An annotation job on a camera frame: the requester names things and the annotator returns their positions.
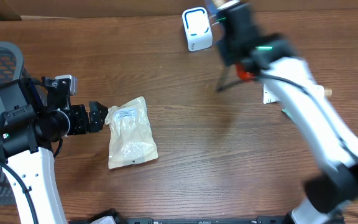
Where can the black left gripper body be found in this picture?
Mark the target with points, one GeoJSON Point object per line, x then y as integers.
{"type": "Point", "coordinates": [79, 123]}

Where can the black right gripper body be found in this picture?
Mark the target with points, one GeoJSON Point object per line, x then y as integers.
{"type": "Point", "coordinates": [229, 50]}

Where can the orange spaghetti packet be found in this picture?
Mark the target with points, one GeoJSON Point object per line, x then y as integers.
{"type": "Point", "coordinates": [241, 71]}

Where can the beige plastic pouch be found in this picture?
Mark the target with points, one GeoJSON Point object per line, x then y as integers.
{"type": "Point", "coordinates": [131, 140]}

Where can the white Pantene tube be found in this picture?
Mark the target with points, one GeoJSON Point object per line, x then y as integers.
{"type": "Point", "coordinates": [269, 97]}

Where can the teal wet wipes packet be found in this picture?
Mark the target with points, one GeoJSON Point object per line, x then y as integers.
{"type": "Point", "coordinates": [287, 114]}

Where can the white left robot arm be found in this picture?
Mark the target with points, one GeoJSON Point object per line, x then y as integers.
{"type": "Point", "coordinates": [39, 113]}

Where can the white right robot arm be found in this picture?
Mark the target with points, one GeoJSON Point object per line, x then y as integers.
{"type": "Point", "coordinates": [273, 61]}

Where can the white barcode scanner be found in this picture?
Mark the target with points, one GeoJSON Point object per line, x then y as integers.
{"type": "Point", "coordinates": [197, 29]}

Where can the brown cardboard backdrop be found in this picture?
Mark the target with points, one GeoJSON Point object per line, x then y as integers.
{"type": "Point", "coordinates": [15, 9]}

